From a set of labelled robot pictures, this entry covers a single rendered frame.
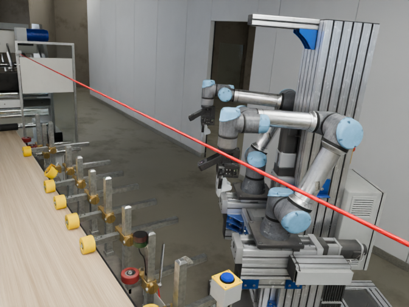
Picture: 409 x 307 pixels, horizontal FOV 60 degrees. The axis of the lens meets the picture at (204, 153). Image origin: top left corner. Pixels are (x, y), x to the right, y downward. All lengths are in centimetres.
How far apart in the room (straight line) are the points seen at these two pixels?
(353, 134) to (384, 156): 218
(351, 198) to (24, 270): 157
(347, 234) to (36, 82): 301
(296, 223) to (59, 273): 104
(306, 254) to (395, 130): 204
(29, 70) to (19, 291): 248
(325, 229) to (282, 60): 272
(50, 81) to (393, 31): 319
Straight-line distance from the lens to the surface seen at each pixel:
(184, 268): 139
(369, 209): 203
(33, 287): 169
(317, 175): 154
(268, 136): 222
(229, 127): 133
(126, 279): 166
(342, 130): 149
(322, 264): 182
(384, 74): 366
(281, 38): 442
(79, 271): 173
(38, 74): 380
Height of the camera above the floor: 193
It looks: 19 degrees down
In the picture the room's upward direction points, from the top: 4 degrees clockwise
